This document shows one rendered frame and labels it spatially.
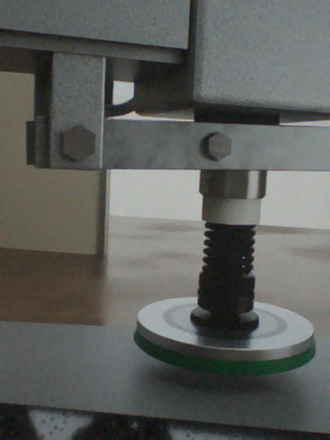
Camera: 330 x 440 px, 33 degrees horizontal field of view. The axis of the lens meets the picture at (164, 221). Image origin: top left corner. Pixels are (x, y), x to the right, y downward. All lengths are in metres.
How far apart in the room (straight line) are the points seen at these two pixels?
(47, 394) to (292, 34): 0.44
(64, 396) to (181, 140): 0.29
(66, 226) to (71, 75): 5.34
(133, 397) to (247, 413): 0.12
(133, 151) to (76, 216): 5.25
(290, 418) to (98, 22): 0.42
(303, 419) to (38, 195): 5.44
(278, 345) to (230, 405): 0.08
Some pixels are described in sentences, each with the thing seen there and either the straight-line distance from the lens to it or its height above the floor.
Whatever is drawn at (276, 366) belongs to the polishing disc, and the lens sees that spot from 0.62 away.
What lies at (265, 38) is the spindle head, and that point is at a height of 1.17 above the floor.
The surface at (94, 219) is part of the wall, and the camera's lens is 5.76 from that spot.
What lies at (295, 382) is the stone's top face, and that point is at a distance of 0.69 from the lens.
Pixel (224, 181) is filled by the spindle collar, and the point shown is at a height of 1.03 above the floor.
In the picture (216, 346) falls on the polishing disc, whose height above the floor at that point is 0.86.
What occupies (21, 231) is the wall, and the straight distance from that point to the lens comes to 6.04.
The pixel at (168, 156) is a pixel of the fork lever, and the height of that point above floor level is 1.05.
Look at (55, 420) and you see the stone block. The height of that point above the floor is 0.79.
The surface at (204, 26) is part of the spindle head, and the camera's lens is 0.55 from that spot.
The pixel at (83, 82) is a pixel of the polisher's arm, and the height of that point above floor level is 1.12.
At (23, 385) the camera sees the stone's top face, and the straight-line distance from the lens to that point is 0.65.
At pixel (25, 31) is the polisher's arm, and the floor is 1.16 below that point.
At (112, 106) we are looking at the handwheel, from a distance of 0.78.
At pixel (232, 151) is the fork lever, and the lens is 0.60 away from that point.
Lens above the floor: 1.06
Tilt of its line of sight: 7 degrees down
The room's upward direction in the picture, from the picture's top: 3 degrees clockwise
